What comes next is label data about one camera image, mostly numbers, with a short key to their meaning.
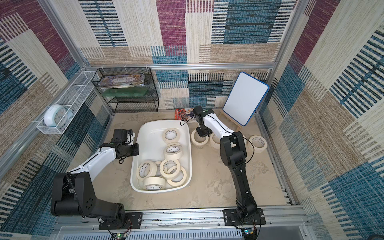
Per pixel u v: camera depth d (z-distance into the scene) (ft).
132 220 2.40
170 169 2.86
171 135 3.42
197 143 3.11
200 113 2.45
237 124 3.33
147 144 3.37
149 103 3.92
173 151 3.06
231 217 2.40
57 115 2.12
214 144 3.24
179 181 2.73
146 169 2.85
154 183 2.51
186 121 3.67
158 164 2.86
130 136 2.50
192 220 2.46
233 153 1.94
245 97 2.86
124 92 3.09
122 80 2.79
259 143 3.28
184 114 3.80
